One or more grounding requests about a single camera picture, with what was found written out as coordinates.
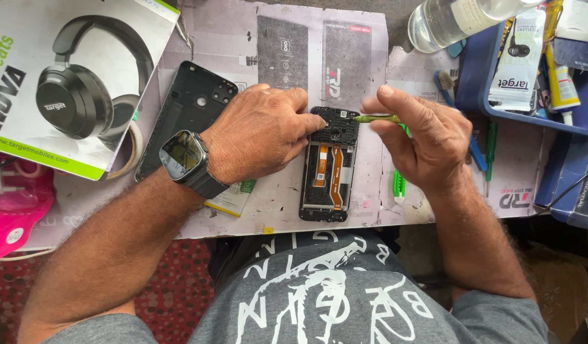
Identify person's right hand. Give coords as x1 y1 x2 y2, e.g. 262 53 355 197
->
361 85 474 193

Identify person's left hand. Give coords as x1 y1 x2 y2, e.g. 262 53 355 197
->
200 83 326 185

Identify green slim hand tool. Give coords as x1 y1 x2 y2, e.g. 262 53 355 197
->
353 114 403 125

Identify black smartphone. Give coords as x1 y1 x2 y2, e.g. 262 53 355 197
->
299 106 361 223

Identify green thin screwdriver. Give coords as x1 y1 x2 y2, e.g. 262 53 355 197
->
484 121 499 198

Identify blue toothbrush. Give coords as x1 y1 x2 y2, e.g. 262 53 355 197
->
433 70 489 173

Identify green white tweezers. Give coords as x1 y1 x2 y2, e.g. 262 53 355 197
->
392 123 412 204

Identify white yellow paper card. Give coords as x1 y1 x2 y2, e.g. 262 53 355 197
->
203 179 257 219

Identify blue plastic tray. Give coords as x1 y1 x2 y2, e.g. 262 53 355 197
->
455 18 588 139

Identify pale printed cardboard sheet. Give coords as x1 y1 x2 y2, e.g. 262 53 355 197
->
20 0 389 252
377 45 558 226

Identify black smartwatch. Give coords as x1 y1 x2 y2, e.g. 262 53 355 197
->
158 129 230 200

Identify black phone back cover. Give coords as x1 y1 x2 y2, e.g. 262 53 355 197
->
134 60 239 183

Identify grey printed sticker sheet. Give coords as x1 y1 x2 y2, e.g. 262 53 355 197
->
322 21 373 111
257 15 309 92

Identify white earphone packet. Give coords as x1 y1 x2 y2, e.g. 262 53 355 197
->
487 7 547 112

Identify clear plastic bottle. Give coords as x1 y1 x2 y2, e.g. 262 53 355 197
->
407 0 546 54

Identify clear tape roll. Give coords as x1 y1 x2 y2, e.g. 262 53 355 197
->
105 119 145 181

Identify dark blue cardboard box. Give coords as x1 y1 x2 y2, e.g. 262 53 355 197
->
534 133 588 231

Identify yellow glue tube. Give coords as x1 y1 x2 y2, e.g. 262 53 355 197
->
541 0 582 127

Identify red dotted cloth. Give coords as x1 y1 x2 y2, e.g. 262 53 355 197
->
0 238 216 344

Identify grey printed t-shirt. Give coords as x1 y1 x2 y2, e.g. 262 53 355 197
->
40 228 561 344

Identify white headphone box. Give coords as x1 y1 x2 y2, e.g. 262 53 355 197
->
0 0 181 182

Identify pink plastic packet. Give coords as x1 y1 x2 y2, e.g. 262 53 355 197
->
0 152 56 266

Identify thin black cable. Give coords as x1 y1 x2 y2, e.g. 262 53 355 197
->
533 161 588 214

